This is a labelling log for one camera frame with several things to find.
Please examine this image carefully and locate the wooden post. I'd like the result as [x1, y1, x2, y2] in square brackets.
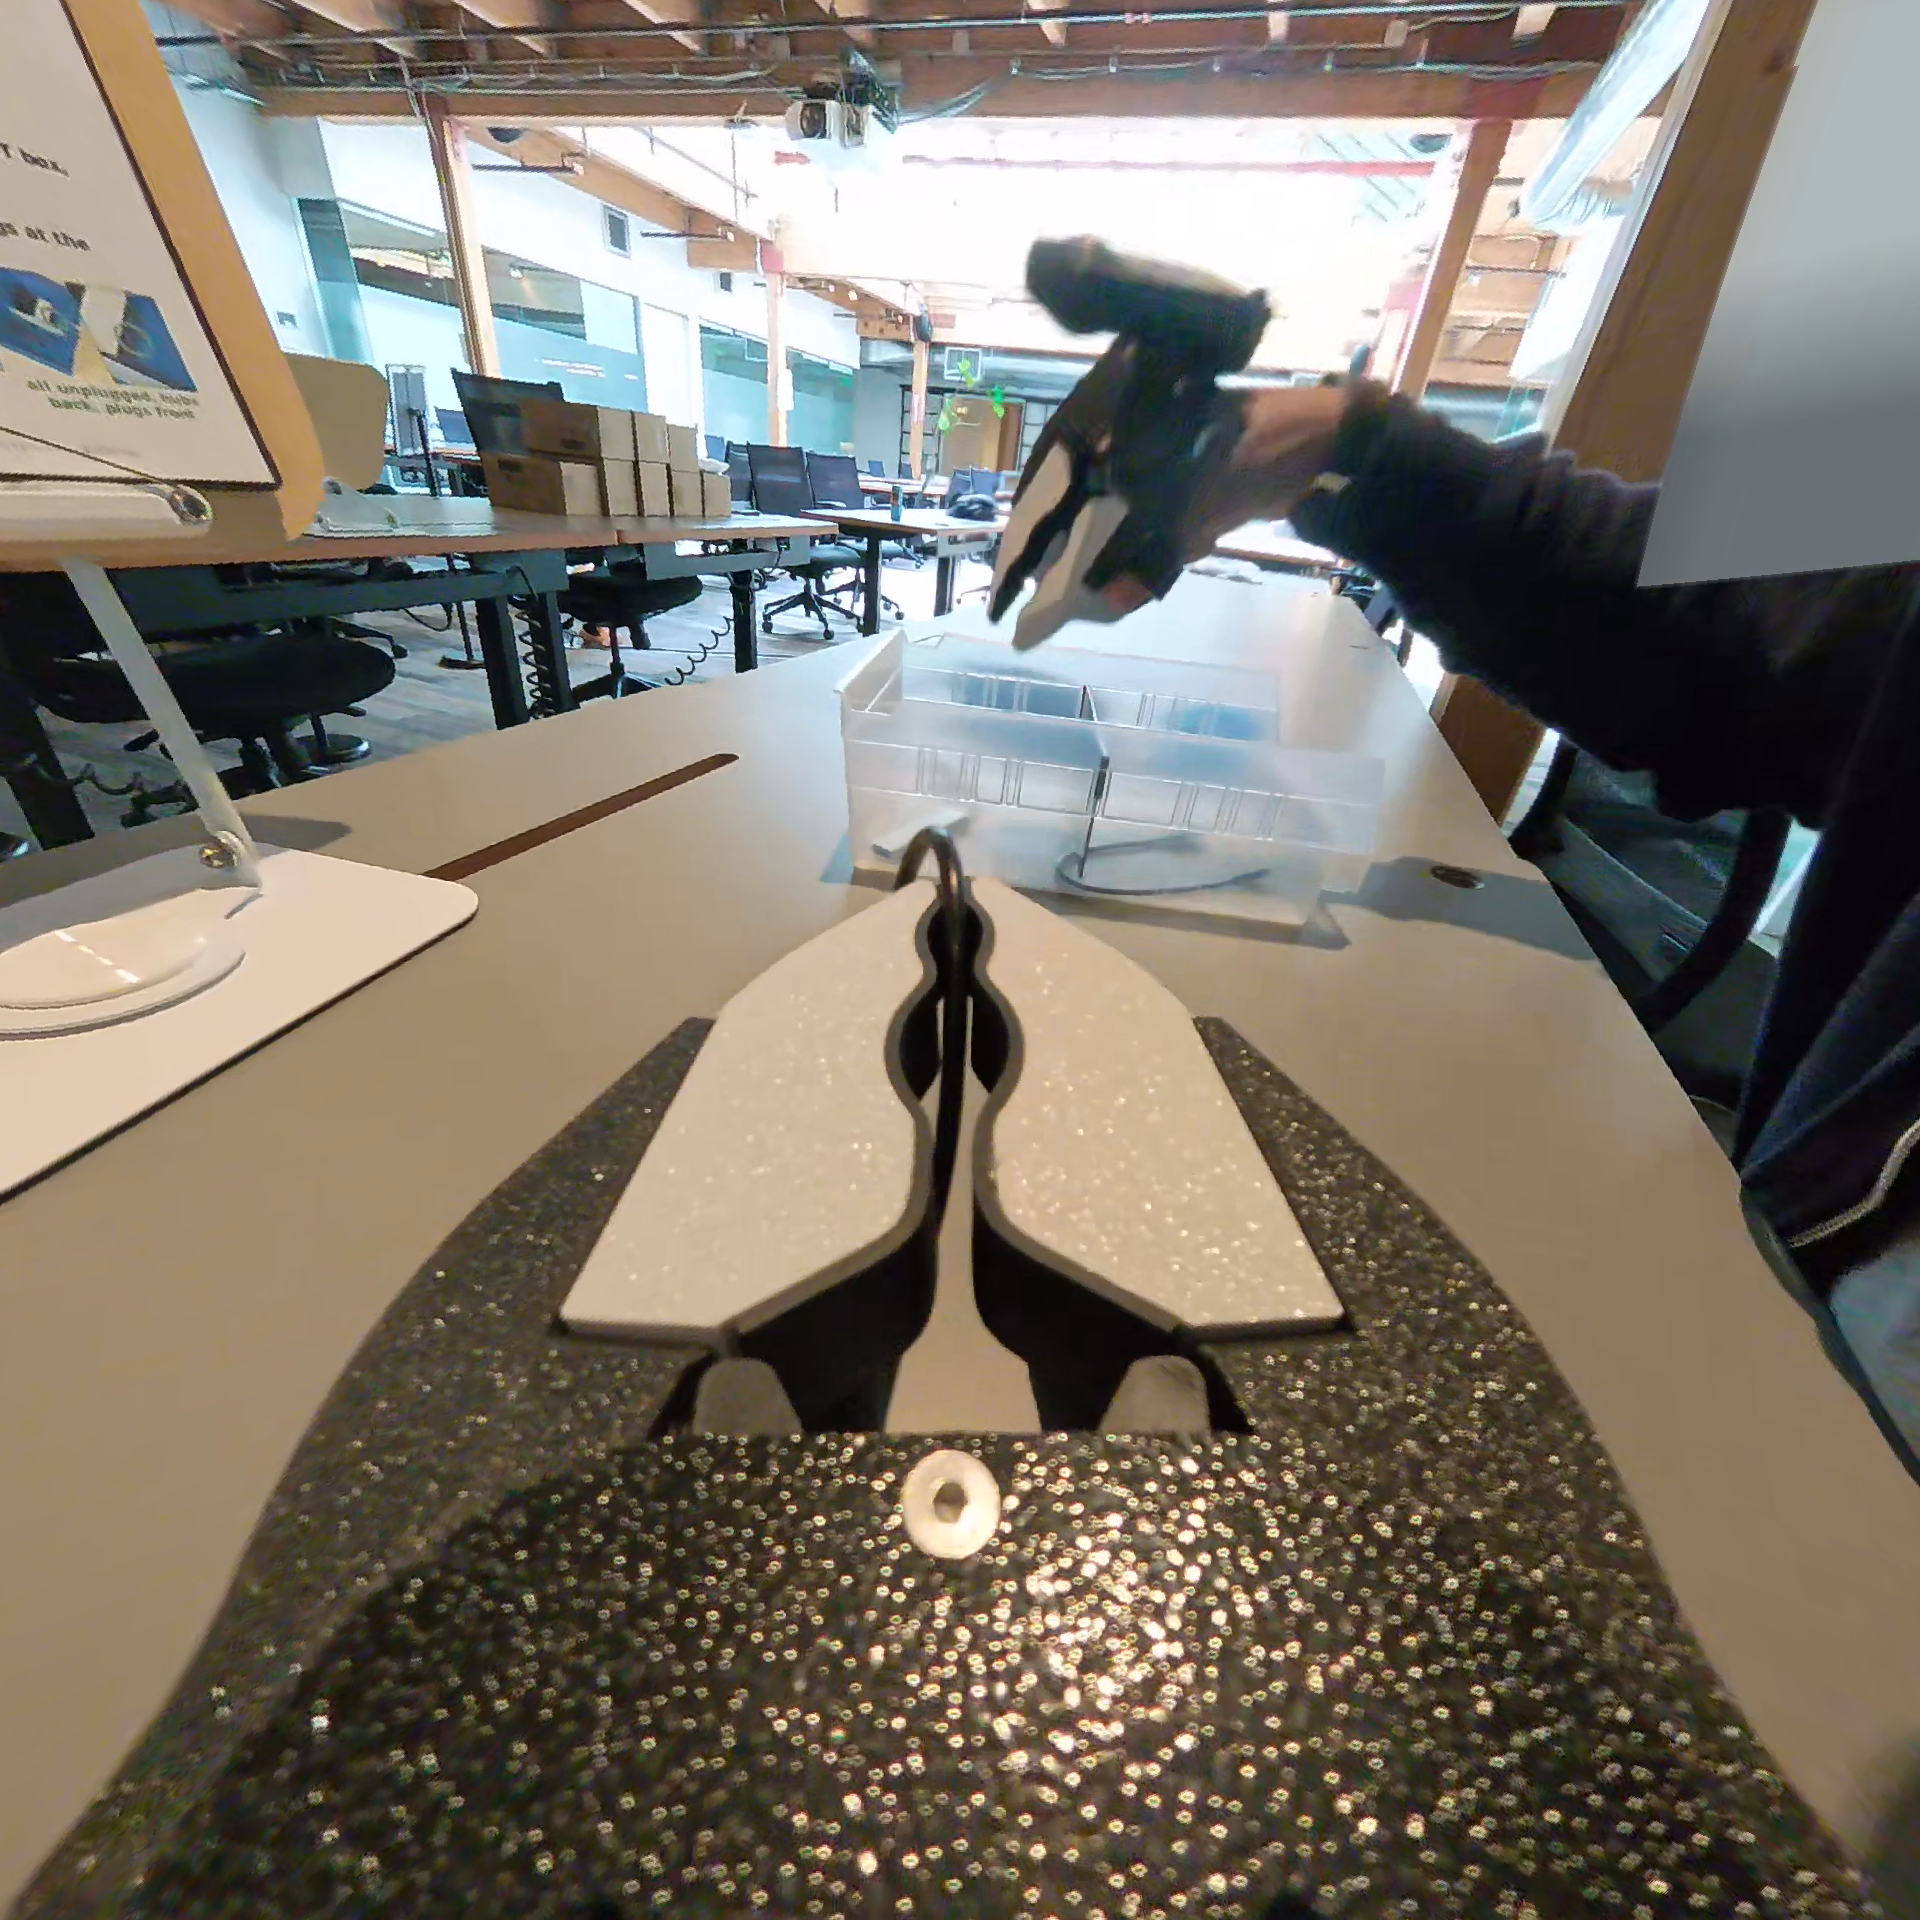
[1428, 0, 1819, 825]

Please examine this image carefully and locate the row of cardboard boxes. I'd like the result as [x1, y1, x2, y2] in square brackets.
[479, 402, 734, 520]

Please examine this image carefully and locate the black cable with red plugs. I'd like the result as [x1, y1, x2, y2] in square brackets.
[891, 825, 973, 1216]

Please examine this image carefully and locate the clear plastic organizer box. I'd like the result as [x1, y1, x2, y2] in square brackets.
[836, 627, 1390, 923]

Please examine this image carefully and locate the printed instruction sheet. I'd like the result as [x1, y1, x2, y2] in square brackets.
[0, 0, 278, 490]

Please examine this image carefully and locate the long wood top desk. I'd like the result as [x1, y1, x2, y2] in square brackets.
[316, 511, 842, 722]

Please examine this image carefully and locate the person's torso in zip jacket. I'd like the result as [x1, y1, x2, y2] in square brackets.
[1732, 562, 1920, 1489]

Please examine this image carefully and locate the black monitor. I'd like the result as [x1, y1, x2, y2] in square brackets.
[453, 371, 570, 453]

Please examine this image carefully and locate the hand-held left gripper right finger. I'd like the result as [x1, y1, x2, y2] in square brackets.
[971, 881, 1347, 1434]

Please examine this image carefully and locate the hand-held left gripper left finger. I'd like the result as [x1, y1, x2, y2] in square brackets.
[557, 881, 946, 1434]

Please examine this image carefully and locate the person's right hand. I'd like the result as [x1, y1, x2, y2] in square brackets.
[1183, 381, 1391, 585]

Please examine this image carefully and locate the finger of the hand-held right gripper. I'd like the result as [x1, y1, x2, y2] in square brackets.
[987, 432, 1109, 625]
[1015, 491, 1143, 650]

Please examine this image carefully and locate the black office chair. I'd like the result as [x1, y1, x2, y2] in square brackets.
[563, 562, 707, 699]
[744, 442, 863, 641]
[46, 600, 400, 819]

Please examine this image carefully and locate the wood top office desk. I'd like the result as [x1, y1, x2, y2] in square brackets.
[803, 503, 1022, 618]

